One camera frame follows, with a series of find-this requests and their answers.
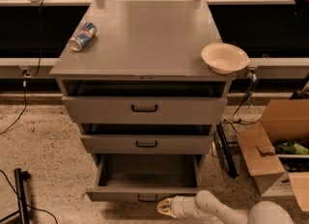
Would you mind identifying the blue silver soda can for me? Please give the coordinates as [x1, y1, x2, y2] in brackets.
[69, 22, 97, 52]

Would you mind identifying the green bag in box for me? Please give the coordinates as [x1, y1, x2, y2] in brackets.
[274, 141, 309, 155]

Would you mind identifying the black stand leg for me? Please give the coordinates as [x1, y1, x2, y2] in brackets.
[0, 168, 30, 224]

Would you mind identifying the grey drawer cabinet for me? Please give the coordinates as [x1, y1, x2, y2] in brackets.
[49, 0, 238, 171]

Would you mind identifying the black cables right floor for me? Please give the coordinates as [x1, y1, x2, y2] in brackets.
[211, 70, 268, 161]

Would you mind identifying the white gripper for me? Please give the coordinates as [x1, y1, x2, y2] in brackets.
[157, 196, 196, 218]

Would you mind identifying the black bar on floor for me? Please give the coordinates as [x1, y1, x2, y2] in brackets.
[216, 124, 239, 179]

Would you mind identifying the white bowl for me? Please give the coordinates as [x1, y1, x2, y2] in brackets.
[201, 43, 249, 74]

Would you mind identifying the grey bottom drawer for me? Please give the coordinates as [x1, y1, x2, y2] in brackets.
[86, 154, 200, 203]

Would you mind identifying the grey drawer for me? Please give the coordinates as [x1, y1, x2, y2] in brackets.
[63, 80, 227, 125]
[86, 154, 200, 203]
[80, 124, 212, 154]

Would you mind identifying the black cable left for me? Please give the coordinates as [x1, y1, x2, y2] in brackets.
[0, 0, 56, 137]

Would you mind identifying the grey middle drawer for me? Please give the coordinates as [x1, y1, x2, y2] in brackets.
[80, 124, 212, 154]

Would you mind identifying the brown cardboard box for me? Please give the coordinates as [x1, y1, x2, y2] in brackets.
[238, 99, 309, 211]

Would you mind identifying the grey top drawer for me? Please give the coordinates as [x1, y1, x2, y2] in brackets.
[63, 80, 227, 125]

